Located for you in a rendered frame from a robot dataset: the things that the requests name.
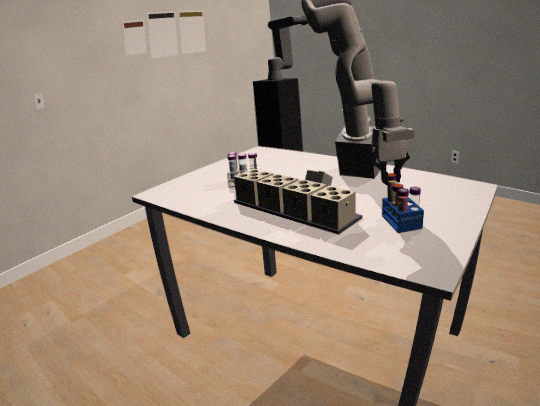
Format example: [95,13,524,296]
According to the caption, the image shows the blue tube rack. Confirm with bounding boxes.
[382,198,424,233]

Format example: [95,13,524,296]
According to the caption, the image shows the beige bucket adapter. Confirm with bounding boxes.
[311,186,356,230]
[282,179,326,221]
[234,169,274,206]
[257,174,299,213]

